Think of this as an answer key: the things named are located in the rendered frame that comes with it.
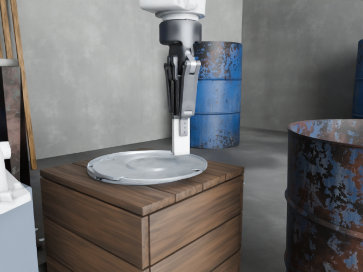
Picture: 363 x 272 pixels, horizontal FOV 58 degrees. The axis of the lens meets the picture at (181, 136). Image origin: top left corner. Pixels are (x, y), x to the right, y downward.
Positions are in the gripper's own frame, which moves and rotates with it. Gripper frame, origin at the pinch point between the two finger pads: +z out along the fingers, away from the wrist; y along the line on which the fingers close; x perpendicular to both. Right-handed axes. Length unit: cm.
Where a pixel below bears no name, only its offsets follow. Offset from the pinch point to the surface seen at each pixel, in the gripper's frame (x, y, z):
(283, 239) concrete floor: -53, 37, 49
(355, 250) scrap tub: -26.1, -17.2, 19.1
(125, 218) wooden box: 10.1, 4.8, 16.8
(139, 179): 5.8, 10.1, 11.0
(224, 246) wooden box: -17.5, 14.6, 33.3
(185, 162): -9.2, 22.1, 11.6
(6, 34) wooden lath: 50, 179, -37
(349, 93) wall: -238, 187, 5
